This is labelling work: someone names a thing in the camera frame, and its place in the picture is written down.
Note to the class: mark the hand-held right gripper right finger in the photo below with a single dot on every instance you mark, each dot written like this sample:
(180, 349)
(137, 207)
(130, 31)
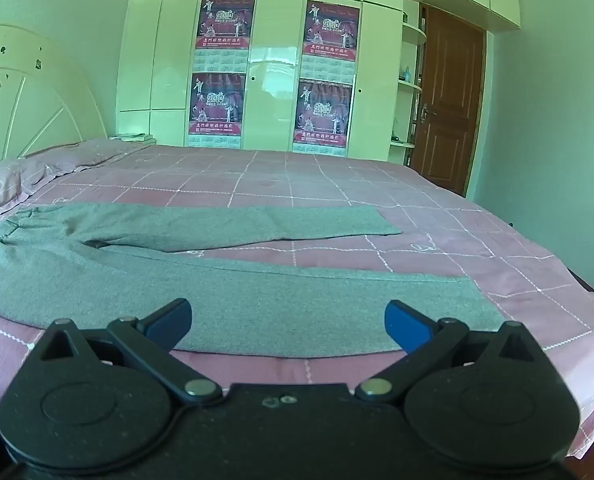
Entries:
(407, 322)

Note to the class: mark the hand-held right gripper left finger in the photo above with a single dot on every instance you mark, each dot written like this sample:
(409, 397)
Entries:
(169, 320)

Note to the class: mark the grey pants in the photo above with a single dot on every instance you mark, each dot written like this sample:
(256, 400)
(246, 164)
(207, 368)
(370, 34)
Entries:
(227, 300)

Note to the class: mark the pink checked bedsheet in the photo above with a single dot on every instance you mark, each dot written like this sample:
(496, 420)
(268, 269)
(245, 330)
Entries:
(327, 185)

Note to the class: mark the stack of books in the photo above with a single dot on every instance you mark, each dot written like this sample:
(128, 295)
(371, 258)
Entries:
(132, 137)

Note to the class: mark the white arched headboard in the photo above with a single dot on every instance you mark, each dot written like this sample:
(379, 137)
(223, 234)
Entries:
(32, 90)

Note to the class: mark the brown wooden door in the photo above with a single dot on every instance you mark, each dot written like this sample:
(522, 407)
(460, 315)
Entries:
(447, 110)

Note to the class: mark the white corner shelf unit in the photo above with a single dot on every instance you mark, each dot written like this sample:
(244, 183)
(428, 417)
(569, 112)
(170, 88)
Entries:
(411, 87)

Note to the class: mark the small bottle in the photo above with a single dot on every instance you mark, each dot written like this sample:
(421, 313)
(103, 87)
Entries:
(407, 74)

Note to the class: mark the white glossy wardrobe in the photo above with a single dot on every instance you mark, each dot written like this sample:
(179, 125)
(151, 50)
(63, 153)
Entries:
(277, 35)

